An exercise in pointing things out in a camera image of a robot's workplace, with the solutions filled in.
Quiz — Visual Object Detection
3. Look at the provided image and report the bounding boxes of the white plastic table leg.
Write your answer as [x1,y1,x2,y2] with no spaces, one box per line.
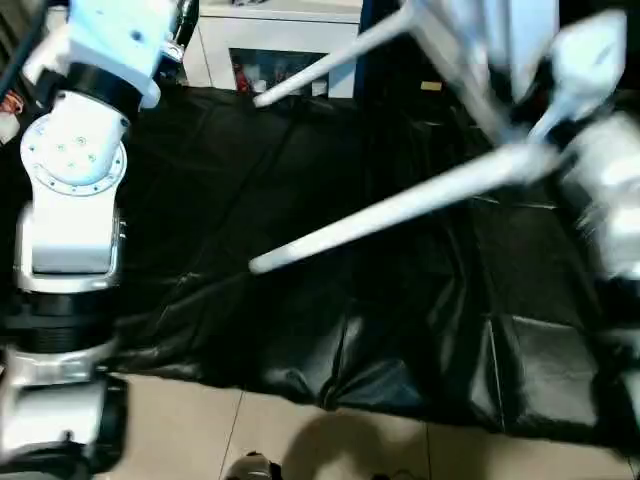
[247,143,562,276]
[251,3,417,110]

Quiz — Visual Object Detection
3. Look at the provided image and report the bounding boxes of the white glass-door cabinet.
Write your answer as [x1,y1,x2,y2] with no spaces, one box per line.
[168,0,365,100]

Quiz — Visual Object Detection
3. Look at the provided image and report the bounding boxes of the dark furniture with brass label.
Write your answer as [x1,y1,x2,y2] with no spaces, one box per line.
[359,0,640,121]

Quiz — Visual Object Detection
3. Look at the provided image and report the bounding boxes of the blue vertical panel edge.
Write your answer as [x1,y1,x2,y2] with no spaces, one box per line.
[356,0,377,99]

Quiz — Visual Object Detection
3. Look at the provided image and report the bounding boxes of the red orange clothes hangers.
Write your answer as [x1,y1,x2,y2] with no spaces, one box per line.
[0,88,27,117]

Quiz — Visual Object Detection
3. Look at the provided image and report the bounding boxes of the black plastic mat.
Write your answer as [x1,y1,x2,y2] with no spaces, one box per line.
[0,83,640,447]

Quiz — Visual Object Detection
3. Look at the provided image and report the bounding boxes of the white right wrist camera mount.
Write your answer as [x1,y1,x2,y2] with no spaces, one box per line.
[526,8,630,147]

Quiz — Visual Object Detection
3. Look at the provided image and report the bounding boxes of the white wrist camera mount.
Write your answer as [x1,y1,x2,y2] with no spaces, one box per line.
[526,8,630,147]
[21,0,175,110]

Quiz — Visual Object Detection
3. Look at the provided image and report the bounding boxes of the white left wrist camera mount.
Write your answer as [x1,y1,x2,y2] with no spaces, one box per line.
[21,0,175,110]

